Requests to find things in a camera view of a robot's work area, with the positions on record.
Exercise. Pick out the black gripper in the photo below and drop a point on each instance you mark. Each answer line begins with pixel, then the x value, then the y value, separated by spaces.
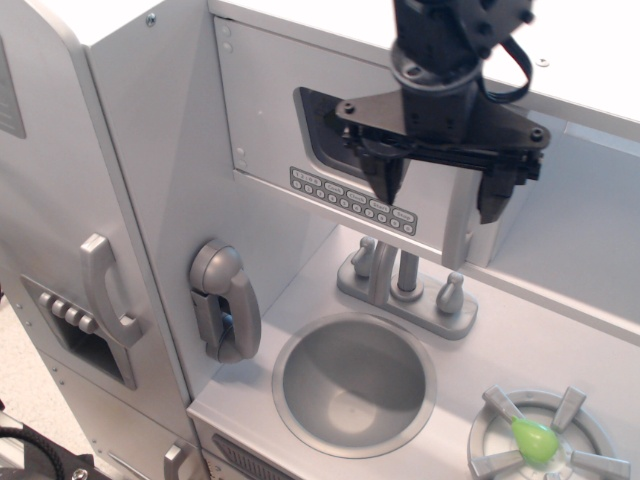
pixel 463 130

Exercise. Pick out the white toy microwave door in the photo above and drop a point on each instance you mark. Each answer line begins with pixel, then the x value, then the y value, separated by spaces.
pixel 281 82

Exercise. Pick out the grey lower door handle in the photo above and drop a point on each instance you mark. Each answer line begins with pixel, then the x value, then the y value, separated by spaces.
pixel 180 462

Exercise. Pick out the grey toy stove burner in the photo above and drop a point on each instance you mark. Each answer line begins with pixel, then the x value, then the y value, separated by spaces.
pixel 585 450

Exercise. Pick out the grey toy faucet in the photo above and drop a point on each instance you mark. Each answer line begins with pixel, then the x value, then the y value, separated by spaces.
pixel 388 278

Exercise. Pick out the grey fridge label plate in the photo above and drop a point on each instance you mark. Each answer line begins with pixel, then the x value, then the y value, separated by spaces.
pixel 11 118

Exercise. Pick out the grey round toy sink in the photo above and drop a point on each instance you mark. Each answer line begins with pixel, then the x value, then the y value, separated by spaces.
pixel 354 385

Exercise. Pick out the grey fridge door handle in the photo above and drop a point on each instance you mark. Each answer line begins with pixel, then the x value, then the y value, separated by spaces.
pixel 97 258

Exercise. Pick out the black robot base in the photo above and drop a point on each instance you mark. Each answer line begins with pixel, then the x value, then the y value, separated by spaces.
pixel 26 454

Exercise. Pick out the grey toy telephone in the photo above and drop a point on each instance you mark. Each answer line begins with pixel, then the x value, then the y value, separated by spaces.
pixel 225 304

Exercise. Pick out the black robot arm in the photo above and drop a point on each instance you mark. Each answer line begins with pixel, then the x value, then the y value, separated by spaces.
pixel 441 46

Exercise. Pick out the green toy pear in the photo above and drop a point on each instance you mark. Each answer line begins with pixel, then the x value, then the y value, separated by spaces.
pixel 537 443

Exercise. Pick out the white toy kitchen cabinet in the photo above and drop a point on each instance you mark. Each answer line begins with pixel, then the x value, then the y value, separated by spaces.
pixel 127 136

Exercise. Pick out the grey toy ice dispenser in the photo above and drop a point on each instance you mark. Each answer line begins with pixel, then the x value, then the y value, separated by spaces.
pixel 78 332

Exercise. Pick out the grey oven control panel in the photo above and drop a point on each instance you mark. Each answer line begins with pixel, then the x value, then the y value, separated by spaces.
pixel 247 462

